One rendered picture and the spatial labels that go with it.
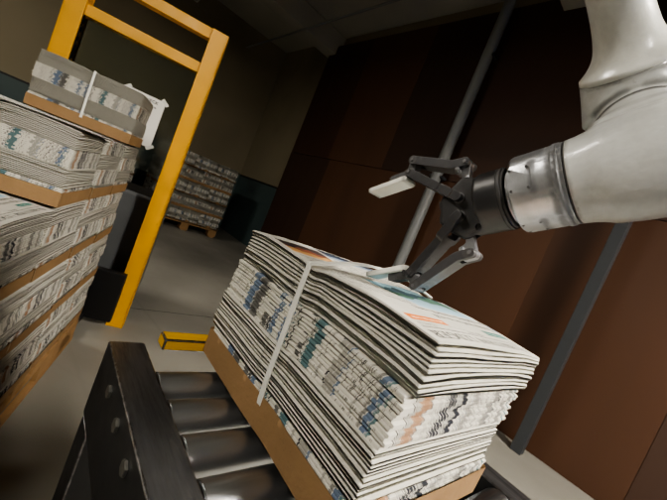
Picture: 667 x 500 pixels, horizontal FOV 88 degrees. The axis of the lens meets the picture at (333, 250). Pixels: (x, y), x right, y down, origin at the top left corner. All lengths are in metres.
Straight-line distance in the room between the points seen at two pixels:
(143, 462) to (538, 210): 0.47
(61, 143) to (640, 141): 1.20
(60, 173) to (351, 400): 1.05
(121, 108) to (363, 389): 1.62
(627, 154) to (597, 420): 3.04
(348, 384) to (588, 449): 3.09
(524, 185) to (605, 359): 2.96
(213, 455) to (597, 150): 0.50
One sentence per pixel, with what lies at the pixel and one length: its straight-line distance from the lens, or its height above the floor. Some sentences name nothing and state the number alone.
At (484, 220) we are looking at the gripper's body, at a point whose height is 1.16.
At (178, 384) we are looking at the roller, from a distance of 0.57.
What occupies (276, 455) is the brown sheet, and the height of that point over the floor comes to 0.82.
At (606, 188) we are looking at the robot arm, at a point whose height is 1.21.
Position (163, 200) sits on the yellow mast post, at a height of 0.83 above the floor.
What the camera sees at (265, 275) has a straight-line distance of 0.53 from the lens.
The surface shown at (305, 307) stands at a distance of 0.45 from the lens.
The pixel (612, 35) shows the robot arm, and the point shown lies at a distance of 0.54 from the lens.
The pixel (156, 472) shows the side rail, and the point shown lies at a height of 0.80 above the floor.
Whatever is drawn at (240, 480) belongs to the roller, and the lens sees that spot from 0.45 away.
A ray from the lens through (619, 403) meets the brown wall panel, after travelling 3.33.
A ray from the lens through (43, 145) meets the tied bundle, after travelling 1.24.
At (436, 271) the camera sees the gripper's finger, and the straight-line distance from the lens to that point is 0.46.
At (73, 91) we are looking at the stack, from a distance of 1.86.
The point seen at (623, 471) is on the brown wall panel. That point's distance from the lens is 3.40.
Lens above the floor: 1.09
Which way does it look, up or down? 4 degrees down
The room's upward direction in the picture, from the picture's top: 22 degrees clockwise
